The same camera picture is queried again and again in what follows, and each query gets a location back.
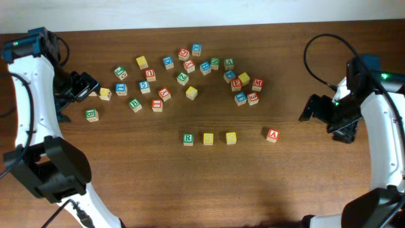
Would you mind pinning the red I block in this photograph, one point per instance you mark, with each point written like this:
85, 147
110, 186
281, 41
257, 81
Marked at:
157, 105

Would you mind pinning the red U block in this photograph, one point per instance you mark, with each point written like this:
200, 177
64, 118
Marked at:
150, 75

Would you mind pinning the red M block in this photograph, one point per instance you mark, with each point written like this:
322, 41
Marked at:
257, 85

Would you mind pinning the blue E block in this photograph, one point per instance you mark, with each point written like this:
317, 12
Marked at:
240, 98

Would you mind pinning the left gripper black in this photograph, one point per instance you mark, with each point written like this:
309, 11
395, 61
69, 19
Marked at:
76, 89

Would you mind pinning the yellow W block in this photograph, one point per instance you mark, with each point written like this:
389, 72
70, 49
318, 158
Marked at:
105, 94

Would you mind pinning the green R block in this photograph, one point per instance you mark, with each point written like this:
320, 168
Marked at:
188, 139

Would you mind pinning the yellow block top left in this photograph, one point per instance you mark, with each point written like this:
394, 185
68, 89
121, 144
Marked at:
142, 62

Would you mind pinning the green B block centre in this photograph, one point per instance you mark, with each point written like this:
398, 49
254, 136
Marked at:
135, 105

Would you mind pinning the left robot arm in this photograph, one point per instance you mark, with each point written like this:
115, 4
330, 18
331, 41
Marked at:
43, 161

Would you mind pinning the blue D block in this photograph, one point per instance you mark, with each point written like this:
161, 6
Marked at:
168, 62

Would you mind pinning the green Z block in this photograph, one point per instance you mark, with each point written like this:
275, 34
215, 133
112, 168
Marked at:
182, 78

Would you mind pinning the blue H block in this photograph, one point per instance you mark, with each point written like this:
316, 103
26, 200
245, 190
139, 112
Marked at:
205, 68

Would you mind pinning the green N block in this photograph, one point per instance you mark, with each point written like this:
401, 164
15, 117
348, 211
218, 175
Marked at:
215, 63

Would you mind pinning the blue X block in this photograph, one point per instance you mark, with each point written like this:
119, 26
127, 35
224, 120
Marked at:
196, 49

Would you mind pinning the red A block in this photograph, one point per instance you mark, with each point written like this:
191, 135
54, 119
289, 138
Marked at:
272, 135

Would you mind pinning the red Y block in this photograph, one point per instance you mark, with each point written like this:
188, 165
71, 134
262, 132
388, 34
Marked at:
189, 66

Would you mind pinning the green V block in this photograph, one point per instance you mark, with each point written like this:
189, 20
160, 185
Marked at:
229, 64

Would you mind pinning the yellow block right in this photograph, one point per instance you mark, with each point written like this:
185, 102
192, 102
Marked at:
244, 78

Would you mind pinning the red K block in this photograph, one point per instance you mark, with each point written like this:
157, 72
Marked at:
164, 94

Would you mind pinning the blue 5 block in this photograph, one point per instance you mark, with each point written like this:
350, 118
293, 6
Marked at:
144, 87

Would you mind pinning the green B block left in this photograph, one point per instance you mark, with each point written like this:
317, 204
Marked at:
92, 115

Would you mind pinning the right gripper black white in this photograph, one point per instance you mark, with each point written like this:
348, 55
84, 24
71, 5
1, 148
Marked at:
346, 133

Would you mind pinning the red E block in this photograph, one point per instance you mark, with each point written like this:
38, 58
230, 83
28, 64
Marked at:
236, 85

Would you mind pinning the yellow S block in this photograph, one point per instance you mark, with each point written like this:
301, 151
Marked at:
231, 137
208, 138

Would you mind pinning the green b block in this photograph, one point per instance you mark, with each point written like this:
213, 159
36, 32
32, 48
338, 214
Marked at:
92, 115
135, 105

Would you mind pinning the red C block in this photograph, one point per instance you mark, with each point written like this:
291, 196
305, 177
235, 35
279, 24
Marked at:
183, 54

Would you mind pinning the yellow block centre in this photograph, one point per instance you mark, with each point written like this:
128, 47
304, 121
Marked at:
191, 93

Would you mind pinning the blue P block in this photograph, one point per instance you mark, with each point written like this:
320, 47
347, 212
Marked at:
229, 75

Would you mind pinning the red 3 block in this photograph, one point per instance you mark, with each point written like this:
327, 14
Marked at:
252, 98

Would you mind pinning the green J block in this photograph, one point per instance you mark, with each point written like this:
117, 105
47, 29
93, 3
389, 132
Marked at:
120, 72

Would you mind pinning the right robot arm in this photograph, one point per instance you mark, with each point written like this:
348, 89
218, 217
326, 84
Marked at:
376, 96

